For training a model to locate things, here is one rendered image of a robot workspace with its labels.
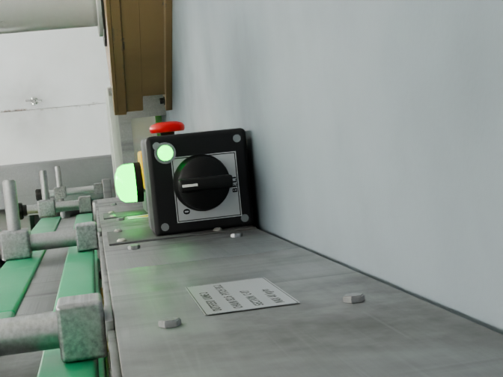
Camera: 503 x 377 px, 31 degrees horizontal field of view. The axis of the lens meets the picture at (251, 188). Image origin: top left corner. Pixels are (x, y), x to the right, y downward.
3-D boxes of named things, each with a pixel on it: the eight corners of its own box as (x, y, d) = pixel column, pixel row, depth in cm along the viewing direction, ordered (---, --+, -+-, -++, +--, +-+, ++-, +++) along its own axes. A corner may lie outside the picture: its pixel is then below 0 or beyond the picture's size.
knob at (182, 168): (232, 207, 72) (239, 209, 69) (176, 213, 71) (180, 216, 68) (226, 151, 72) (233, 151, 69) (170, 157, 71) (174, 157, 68)
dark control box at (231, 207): (244, 218, 80) (149, 230, 79) (235, 129, 80) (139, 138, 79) (260, 226, 72) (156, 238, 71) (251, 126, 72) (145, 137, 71)
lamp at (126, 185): (142, 200, 105) (116, 203, 104) (138, 161, 105) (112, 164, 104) (144, 202, 101) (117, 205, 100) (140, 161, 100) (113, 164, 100)
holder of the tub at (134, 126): (171, 238, 167) (128, 243, 165) (155, 89, 165) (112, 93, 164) (180, 247, 150) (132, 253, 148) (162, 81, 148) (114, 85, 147)
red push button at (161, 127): (150, 153, 105) (147, 123, 105) (185, 149, 105) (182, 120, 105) (153, 152, 101) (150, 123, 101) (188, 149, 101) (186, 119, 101)
